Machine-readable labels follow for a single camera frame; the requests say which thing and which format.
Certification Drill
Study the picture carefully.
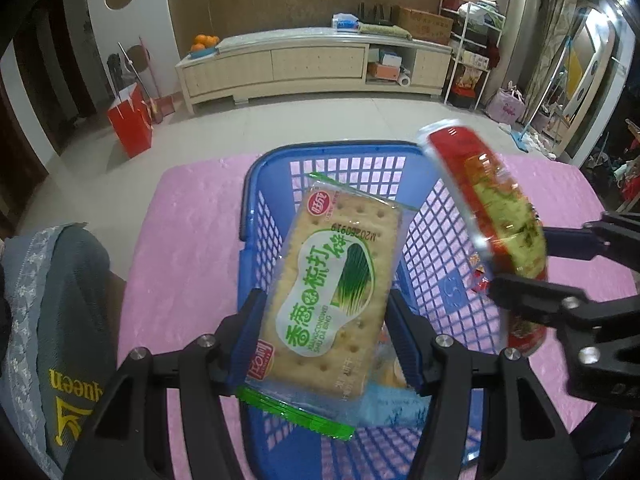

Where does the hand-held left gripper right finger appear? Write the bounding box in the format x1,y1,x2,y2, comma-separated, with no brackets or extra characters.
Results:
387,290,581,480

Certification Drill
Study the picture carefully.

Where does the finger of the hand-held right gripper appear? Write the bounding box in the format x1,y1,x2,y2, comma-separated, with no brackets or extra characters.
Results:
542,209,640,262
487,276,640,333

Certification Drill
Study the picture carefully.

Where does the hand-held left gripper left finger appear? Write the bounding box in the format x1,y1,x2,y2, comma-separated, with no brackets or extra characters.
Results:
65,287,271,480

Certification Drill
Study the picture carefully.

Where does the red snack packet pale picture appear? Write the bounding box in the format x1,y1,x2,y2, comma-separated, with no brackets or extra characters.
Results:
470,255,498,306

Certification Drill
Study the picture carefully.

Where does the light blue cartoon snack packet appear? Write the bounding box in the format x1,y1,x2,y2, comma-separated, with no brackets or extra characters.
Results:
357,327,433,431

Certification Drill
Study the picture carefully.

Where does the green-edged cracker packet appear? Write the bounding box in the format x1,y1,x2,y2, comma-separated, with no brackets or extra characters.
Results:
237,172,418,442

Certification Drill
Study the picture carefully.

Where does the red tray snack packet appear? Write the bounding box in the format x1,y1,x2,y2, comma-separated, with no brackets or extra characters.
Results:
417,120,549,357

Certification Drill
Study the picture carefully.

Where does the blue plastic basket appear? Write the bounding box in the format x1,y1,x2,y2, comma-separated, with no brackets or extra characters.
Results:
239,140,511,468

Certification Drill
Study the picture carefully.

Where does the pink quilted mat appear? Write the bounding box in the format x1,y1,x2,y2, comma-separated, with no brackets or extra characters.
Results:
117,152,638,480

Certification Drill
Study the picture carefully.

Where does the blue mop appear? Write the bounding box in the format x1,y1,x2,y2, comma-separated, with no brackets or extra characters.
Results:
510,35,573,153

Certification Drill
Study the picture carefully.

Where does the arched standing mirror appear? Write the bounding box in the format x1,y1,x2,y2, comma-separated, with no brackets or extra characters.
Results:
560,2,618,156

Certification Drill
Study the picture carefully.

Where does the pink gift bag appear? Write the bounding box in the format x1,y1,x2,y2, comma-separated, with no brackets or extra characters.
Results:
486,87,526,126

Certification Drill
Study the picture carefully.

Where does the grey printed seat cover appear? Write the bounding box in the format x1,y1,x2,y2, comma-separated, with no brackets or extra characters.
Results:
0,224,126,480

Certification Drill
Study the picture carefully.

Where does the yellow and red bag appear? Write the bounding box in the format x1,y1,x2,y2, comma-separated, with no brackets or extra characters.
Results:
457,67,483,91

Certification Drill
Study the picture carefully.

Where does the white metal rack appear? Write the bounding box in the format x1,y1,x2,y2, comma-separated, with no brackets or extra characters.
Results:
442,0,506,108

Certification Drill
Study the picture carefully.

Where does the red paper bag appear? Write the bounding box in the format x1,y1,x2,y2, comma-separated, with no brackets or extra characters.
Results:
107,82,155,159

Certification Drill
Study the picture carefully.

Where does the grey standing air conditioner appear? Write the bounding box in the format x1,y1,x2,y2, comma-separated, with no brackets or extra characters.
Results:
500,0,553,91

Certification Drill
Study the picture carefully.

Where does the beige low cabinet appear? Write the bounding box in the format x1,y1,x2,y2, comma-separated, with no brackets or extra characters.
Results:
175,30,453,116

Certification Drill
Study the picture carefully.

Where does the brown cardboard box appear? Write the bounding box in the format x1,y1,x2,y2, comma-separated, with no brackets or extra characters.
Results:
397,6,455,46

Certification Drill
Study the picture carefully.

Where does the plate of oranges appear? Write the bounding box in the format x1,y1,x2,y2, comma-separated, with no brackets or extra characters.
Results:
190,34,221,58

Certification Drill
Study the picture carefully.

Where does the green folded mat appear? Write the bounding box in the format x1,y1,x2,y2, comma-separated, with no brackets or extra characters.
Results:
357,22,413,41

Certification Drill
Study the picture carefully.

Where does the black router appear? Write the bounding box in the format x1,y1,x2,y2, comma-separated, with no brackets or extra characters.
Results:
357,2,396,26

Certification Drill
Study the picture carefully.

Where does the blue tissue box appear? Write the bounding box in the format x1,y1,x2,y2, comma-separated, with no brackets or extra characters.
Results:
331,12,362,32

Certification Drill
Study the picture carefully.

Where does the dark wooden door frame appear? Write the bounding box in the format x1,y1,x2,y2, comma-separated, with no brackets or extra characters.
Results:
12,0,101,158

